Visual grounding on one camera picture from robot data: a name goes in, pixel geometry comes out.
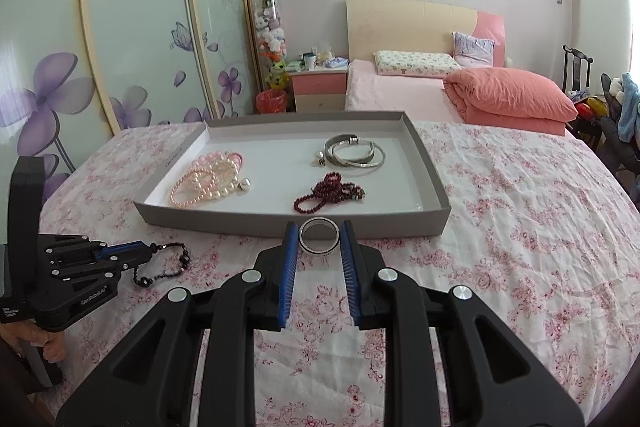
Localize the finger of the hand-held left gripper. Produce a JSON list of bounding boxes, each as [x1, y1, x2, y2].
[[47, 255, 152, 281], [42, 234, 153, 261]]

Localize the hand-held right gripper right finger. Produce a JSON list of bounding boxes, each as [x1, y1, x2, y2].
[[340, 220, 586, 427]]

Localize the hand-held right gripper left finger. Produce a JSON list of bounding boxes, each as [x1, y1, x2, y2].
[[55, 221, 301, 427]]

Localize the silver ring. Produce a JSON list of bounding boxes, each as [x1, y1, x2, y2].
[[298, 217, 342, 254]]

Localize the black bead bracelet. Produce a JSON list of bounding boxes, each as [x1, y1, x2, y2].
[[132, 243, 192, 289]]

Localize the peach pearl bracelet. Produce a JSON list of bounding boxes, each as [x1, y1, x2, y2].
[[169, 167, 222, 208]]

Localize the dark red bead bracelet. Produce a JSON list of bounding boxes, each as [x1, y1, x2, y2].
[[293, 172, 366, 214]]

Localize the grey cardboard tray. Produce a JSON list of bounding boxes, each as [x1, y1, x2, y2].
[[133, 111, 452, 239]]

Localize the white pearl bracelet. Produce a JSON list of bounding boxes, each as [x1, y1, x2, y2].
[[200, 158, 242, 201]]

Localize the thin silver bangle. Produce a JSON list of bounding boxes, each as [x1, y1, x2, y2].
[[331, 143, 387, 169]]

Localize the pink bead bracelet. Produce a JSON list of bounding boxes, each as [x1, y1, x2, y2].
[[191, 150, 247, 174]]

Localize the wide grey metal bangle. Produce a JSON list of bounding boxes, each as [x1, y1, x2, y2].
[[324, 134, 374, 166]]

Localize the person's left hand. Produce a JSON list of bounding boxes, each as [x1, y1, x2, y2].
[[0, 322, 67, 365]]

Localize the pink floral bedspread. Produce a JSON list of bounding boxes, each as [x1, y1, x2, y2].
[[37, 119, 640, 427]]

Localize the red waste bin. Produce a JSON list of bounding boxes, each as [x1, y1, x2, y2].
[[256, 89, 289, 114]]

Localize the pink bed sheet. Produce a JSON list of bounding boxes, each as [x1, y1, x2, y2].
[[345, 59, 468, 124]]

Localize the pink and cream nightstand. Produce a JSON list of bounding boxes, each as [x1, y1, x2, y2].
[[291, 69, 349, 112]]

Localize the assorted nightstand bottles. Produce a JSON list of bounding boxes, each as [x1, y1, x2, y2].
[[285, 49, 349, 72]]

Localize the floral sliding door wardrobe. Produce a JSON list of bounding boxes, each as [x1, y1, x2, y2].
[[0, 0, 261, 202]]

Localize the floral pillow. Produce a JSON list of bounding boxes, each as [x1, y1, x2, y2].
[[374, 50, 463, 79]]

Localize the folded orange quilt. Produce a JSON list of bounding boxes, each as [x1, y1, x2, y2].
[[443, 67, 580, 138]]

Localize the clear plush toy display tube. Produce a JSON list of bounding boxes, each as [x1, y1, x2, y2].
[[251, 0, 292, 92]]

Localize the small purple pillow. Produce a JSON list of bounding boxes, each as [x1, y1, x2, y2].
[[451, 32, 496, 68]]

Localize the cream and pink headboard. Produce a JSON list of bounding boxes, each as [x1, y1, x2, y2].
[[346, 0, 506, 68]]

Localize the red and yellow toy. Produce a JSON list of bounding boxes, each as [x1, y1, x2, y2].
[[570, 89, 607, 122]]

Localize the dark grey chair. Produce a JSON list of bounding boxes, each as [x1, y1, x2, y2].
[[599, 74, 640, 175]]

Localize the black chair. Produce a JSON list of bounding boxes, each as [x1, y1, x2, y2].
[[562, 44, 596, 96]]

